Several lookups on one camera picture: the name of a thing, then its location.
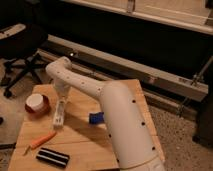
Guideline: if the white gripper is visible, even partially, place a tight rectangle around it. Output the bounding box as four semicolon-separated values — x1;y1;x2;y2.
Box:
54;79;70;109

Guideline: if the white lotion bottle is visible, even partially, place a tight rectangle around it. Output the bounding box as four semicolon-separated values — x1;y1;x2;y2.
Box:
53;100;65;128

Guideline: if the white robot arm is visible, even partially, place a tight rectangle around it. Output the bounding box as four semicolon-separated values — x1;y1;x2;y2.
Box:
46;57;166;171

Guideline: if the blue sponge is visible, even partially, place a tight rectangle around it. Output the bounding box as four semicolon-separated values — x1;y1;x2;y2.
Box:
89;112;104;124

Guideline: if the orange carrot peeler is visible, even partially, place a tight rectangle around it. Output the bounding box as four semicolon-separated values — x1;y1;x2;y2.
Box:
23;131;57;155

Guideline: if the black white striped block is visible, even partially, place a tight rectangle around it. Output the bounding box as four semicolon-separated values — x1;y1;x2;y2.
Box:
36;148;70;168

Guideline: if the black office chair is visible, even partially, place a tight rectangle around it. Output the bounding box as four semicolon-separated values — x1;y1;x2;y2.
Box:
0;23;48;98

